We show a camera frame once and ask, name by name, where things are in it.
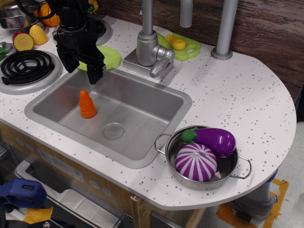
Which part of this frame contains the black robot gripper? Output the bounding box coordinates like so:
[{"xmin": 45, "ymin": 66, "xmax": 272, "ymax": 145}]
[{"xmin": 54, "ymin": 5, "xmax": 105, "ymax": 85}]

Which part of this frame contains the orange toy carrot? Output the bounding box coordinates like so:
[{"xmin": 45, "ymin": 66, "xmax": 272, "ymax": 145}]
[{"xmin": 79, "ymin": 90, "xmax": 97, "ymax": 118}]

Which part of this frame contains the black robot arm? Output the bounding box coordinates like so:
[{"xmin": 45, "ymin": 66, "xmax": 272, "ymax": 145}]
[{"xmin": 47, "ymin": 0, "xmax": 105, "ymax": 85}]

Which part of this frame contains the light green plastic plate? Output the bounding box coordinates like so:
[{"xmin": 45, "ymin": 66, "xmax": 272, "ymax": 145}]
[{"xmin": 77, "ymin": 46, "xmax": 122, "ymax": 71}]

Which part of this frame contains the yellow toy corn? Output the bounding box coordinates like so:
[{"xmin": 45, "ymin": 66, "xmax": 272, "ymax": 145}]
[{"xmin": 29, "ymin": 25, "xmax": 48, "ymax": 45}]

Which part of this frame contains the orange toy pumpkin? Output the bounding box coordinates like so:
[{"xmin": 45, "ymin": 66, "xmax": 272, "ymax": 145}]
[{"xmin": 34, "ymin": 3, "xmax": 60, "ymax": 27}]

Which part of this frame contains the black coil stove burner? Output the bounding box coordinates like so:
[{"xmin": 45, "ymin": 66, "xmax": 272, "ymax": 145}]
[{"xmin": 0, "ymin": 50, "xmax": 55, "ymax": 85}]

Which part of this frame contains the yellow toy pepper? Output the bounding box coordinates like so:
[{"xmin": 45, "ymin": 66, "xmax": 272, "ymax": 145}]
[{"xmin": 88, "ymin": 0, "xmax": 99, "ymax": 13}]

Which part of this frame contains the grey toy faucet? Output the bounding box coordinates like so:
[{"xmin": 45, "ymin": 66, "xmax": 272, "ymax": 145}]
[{"xmin": 123, "ymin": 0, "xmax": 175, "ymax": 80}]

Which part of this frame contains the halved toy peach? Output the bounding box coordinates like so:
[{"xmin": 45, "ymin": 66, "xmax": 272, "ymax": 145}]
[{"xmin": 12, "ymin": 32, "xmax": 34, "ymax": 51}]

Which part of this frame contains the stainless steel sink basin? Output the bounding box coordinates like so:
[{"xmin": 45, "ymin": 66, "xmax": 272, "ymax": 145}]
[{"xmin": 25, "ymin": 69, "xmax": 192, "ymax": 168}]

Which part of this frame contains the silver metal bowl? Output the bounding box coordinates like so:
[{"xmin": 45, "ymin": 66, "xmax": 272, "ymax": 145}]
[{"xmin": 0, "ymin": 0, "xmax": 40, "ymax": 30}]

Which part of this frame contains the yellow toy squash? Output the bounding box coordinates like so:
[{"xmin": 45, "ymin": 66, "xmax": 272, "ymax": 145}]
[{"xmin": 165, "ymin": 35, "xmax": 186, "ymax": 51}]

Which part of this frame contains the green toy cutting board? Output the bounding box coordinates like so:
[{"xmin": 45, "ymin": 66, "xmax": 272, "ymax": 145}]
[{"xmin": 157, "ymin": 33, "xmax": 201, "ymax": 61}]

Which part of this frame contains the grey curved pipe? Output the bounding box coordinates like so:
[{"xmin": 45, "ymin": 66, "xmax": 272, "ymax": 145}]
[{"xmin": 180, "ymin": 0, "xmax": 193, "ymax": 28}]

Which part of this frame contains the purple striped toy onion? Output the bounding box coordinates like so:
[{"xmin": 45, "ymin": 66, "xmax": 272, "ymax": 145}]
[{"xmin": 175, "ymin": 143, "xmax": 218, "ymax": 182}]

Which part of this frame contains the grey support pole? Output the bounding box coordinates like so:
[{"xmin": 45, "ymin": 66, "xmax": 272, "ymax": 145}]
[{"xmin": 211, "ymin": 0, "xmax": 239, "ymax": 60}]

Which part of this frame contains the purple toy eggplant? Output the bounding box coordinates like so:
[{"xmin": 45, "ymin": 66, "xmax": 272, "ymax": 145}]
[{"xmin": 180, "ymin": 127, "xmax": 237, "ymax": 158}]

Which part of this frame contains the stainless steel pot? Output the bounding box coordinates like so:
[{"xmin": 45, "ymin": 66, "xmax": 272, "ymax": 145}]
[{"xmin": 162, "ymin": 125, "xmax": 252, "ymax": 190}]

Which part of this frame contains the black cable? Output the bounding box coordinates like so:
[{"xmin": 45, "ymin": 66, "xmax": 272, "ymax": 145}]
[{"xmin": 14, "ymin": 0, "xmax": 59, "ymax": 20}]

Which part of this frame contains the blue clamp handle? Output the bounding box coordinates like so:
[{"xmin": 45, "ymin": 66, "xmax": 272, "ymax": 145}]
[{"xmin": 0, "ymin": 178, "xmax": 47, "ymax": 208}]

